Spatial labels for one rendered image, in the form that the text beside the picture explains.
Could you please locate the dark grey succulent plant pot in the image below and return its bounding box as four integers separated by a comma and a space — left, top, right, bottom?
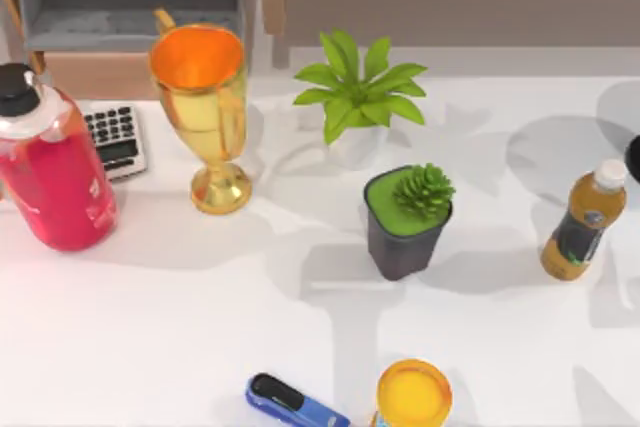
363, 163, 457, 282

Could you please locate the green leafy plant white pot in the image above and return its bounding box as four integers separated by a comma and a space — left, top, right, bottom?
292, 28, 429, 147

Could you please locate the gold trophy cup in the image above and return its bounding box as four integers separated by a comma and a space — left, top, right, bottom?
148, 8, 254, 216

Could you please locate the silver calculator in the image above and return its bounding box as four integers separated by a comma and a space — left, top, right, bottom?
79, 101, 150, 183

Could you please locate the blue and black stapler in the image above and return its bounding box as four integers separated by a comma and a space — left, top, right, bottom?
244, 372, 352, 427

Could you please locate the wooden cupboard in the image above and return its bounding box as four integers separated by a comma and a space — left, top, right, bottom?
256, 0, 640, 70

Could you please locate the yellow lidded can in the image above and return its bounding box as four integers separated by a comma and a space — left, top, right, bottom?
369, 358, 454, 427

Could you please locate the pale wooden drawer front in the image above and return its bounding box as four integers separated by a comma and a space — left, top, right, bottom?
29, 49, 166, 102

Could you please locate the red bottle with black cap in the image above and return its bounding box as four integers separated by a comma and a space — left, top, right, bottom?
0, 62, 120, 253

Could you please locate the amber bottle with white cap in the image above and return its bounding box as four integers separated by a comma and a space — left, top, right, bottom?
540, 158, 628, 282

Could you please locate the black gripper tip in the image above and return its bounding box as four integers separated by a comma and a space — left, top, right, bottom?
624, 134, 640, 174

